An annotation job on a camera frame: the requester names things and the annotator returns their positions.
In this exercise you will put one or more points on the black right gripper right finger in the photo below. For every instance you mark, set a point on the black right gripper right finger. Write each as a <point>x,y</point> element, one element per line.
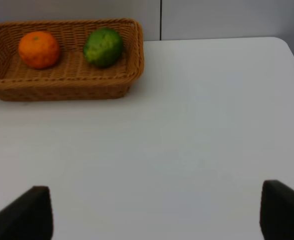
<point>277,211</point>

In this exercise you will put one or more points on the green lime fruit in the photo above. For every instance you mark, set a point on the green lime fruit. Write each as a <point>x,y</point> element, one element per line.
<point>103,47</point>

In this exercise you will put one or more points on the light orange wicker basket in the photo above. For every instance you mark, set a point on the light orange wicker basket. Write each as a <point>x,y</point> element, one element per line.
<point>72,78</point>

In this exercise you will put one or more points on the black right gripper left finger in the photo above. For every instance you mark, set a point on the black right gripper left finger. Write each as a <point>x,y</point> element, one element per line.
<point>29,217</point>

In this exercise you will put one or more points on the orange mandarin fruit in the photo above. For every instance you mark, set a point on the orange mandarin fruit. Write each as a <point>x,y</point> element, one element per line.
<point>39,49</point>

